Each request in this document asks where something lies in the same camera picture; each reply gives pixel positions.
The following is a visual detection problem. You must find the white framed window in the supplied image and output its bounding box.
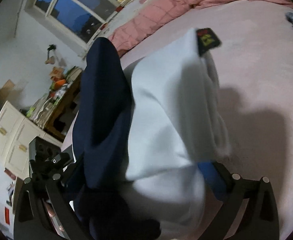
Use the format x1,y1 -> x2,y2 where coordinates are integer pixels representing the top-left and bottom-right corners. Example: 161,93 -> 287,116
24,0 -> 142,52

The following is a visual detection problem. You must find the pink bed sheet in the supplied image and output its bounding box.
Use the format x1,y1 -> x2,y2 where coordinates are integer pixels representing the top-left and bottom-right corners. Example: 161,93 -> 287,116
121,1 -> 293,239

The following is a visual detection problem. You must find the orange plush toy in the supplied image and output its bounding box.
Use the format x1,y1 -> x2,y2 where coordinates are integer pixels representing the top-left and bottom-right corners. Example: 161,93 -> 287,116
50,79 -> 66,90

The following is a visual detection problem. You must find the white drawer cabinet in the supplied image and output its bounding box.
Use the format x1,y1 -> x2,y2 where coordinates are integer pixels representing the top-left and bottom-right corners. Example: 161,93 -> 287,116
0,101 -> 62,180

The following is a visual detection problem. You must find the pink plaid quilt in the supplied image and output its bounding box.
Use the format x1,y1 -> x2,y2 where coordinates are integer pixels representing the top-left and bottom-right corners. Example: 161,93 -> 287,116
108,0 -> 293,56

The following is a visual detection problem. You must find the dark wooden desk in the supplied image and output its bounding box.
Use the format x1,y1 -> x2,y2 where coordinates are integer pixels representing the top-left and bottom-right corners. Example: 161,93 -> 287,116
43,73 -> 82,142

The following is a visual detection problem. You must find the white navy varsity jacket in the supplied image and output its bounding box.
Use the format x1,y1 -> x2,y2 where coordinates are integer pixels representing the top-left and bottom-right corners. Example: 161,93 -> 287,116
72,28 -> 230,239

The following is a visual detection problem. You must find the wall mounted desk lamp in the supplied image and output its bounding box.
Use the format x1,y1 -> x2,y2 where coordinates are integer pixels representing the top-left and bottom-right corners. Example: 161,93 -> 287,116
45,44 -> 56,64

